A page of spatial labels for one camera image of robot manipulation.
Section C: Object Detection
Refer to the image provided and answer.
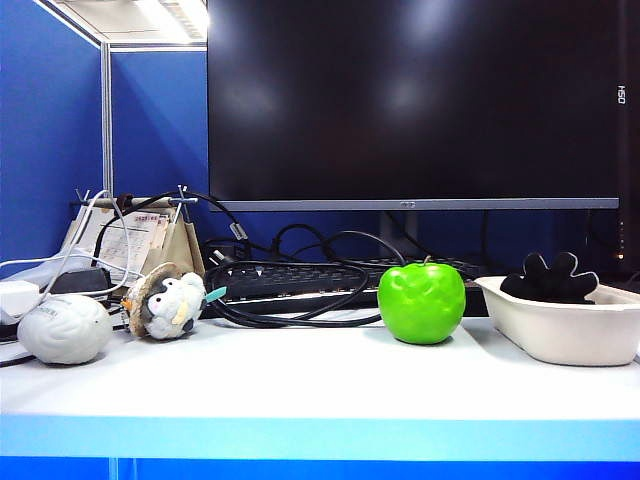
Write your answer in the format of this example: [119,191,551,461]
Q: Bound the aluminium partition frame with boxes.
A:
[34,0,209,199]

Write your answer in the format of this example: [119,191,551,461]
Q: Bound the white cable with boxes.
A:
[0,189,145,297]

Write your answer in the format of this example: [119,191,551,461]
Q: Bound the grey power plug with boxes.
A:
[207,247,236,270]

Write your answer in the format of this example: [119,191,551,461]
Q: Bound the white printed papers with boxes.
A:
[97,212,174,274]

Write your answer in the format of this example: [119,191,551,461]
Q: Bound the beige canvas calendar stand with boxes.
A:
[62,185,206,281]

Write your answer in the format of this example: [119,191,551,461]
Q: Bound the white power adapter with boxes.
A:
[0,280,41,324]

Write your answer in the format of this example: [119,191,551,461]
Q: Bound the large black computer monitor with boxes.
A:
[207,0,621,262]

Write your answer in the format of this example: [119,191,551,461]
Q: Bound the white brain-shaped stress ball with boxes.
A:
[17,294,114,365]

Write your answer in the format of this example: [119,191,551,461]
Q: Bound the thin black looped cable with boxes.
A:
[272,223,407,266]

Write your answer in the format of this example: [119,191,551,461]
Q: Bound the green plastic apple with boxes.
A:
[377,255,467,345]

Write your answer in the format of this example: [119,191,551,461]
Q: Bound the black cable with ferrite core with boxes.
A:
[92,192,251,267]

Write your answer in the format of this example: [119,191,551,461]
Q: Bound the thick black looped cable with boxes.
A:
[204,259,384,330]

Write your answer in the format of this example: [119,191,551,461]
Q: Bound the reversible white black plush octopus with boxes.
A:
[499,251,600,305]

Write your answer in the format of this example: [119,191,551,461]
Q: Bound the black power adapter box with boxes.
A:
[49,267,114,296]

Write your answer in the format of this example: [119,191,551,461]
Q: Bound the cream paper lunch box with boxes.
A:
[473,275,640,367]

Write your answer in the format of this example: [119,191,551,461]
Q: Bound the penguin plush with straw hat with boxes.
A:
[121,262,229,341]

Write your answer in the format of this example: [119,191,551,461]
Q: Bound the black computer keyboard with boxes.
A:
[214,257,491,319]

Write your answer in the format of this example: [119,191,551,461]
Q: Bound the black monitor with white logo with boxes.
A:
[618,0,640,274]

